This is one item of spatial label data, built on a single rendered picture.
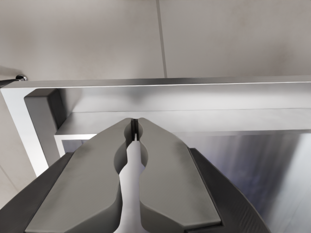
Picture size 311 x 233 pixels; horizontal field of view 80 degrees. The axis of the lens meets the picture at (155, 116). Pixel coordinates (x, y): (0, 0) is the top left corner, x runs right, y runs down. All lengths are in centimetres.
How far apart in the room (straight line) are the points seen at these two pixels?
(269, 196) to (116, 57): 93
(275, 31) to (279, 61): 17
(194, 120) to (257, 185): 13
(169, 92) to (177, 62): 91
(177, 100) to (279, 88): 9
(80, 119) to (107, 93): 3
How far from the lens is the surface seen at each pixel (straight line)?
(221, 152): 20
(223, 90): 17
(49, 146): 18
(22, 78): 125
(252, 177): 24
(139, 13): 103
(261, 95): 19
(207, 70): 112
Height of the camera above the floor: 103
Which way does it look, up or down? 62 degrees down
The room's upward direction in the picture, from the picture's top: 174 degrees clockwise
